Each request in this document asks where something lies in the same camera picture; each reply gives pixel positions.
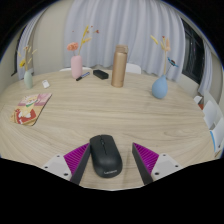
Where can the blue marker pen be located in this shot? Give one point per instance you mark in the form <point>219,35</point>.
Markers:
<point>82,76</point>

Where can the narrow white curtain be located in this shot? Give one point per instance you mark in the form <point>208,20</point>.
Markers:
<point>28,36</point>
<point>206,70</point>

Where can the dark window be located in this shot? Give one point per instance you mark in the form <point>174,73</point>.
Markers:
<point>15,65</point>
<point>195,53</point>

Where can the black rectangular case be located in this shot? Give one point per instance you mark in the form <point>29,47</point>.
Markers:
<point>100,74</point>

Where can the bronze drink bottle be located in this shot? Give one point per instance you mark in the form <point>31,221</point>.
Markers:
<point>119,68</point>

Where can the wide white curtain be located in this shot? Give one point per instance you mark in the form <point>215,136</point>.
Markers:
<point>133,30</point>

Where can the blue vase with dried flowers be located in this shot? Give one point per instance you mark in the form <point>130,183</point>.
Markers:
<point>160,88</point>

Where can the white chair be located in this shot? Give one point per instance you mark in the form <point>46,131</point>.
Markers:
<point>134,68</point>

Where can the black computer mouse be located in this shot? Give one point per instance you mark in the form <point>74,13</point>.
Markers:
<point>106,156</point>

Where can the pink vase with flowers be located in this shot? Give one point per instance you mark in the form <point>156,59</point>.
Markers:
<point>76,66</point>

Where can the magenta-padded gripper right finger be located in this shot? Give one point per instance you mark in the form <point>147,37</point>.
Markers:
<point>146,159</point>

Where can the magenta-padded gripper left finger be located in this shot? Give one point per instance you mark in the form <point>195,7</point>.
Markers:
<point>76,159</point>

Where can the white and blue chairs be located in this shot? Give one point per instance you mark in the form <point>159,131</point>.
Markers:
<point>211,115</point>

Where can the green vase with yellow flowers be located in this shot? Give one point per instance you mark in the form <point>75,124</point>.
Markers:
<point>28,80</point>

